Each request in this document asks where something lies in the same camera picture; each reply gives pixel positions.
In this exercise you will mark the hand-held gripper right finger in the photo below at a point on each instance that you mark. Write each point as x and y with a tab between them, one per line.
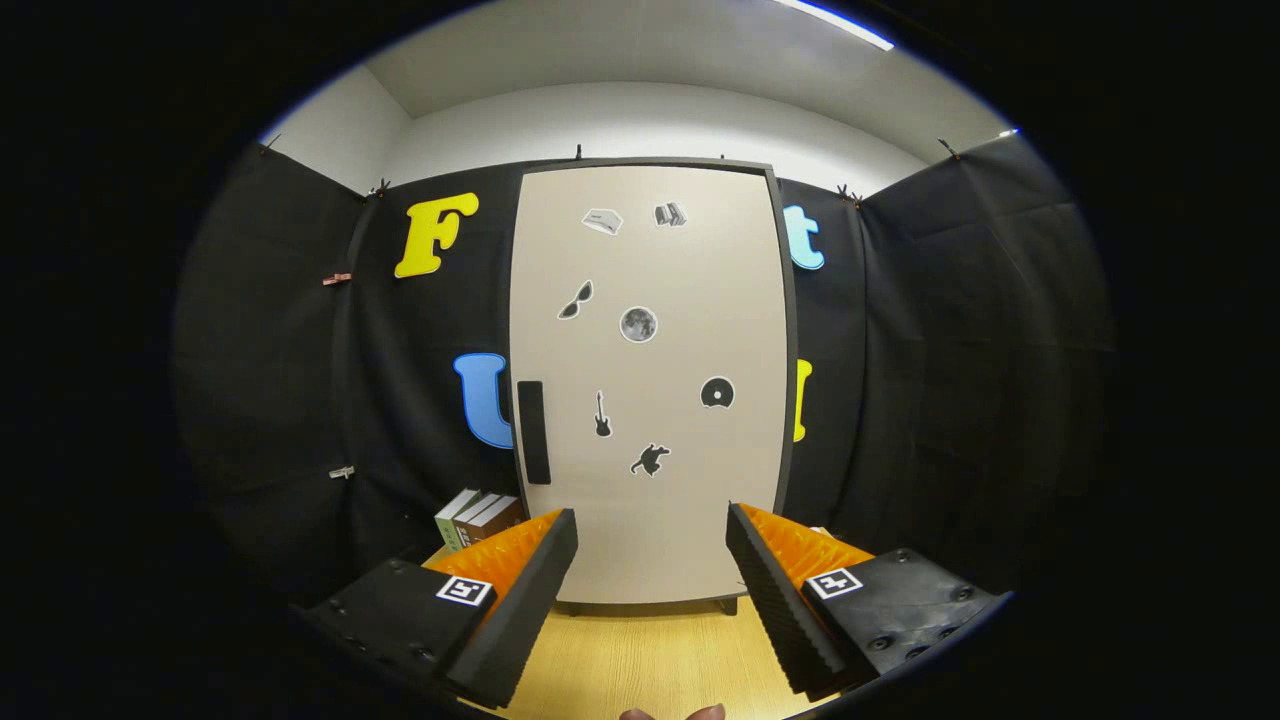
780	610

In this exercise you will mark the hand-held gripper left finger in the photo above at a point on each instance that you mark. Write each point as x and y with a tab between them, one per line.
525	610

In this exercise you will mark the beige cabinet door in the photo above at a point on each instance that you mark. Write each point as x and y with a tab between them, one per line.
690	300

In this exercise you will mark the green white book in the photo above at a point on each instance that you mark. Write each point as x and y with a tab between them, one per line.
450	525

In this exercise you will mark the dark grey cabinet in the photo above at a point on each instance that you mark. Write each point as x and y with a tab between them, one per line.
650	608

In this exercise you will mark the black backdrop cloth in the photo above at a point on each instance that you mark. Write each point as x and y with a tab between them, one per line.
950	350

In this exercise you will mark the pink cloth clip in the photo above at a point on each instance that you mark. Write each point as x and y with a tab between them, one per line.
337	279

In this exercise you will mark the long ceiling light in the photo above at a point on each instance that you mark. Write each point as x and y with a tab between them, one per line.
840	27

